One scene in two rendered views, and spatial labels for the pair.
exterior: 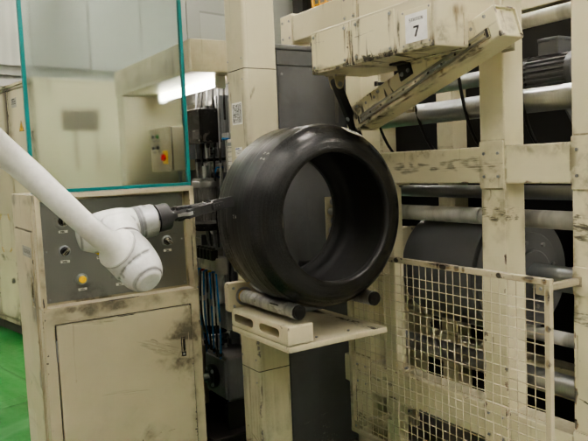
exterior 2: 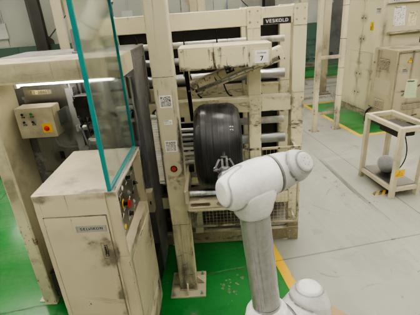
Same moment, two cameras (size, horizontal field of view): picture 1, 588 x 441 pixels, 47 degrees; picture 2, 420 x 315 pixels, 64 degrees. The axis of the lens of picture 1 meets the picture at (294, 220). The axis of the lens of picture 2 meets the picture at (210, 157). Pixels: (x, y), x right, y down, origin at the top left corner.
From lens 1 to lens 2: 209 cm
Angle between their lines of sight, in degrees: 57
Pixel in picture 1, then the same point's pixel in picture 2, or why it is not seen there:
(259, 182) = (237, 141)
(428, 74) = (245, 72)
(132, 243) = not seen: hidden behind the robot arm
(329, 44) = (195, 57)
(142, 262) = not seen: hidden behind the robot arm
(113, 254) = not seen: hidden behind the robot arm
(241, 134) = (171, 112)
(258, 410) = (189, 240)
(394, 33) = (246, 57)
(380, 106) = (212, 85)
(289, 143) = (236, 119)
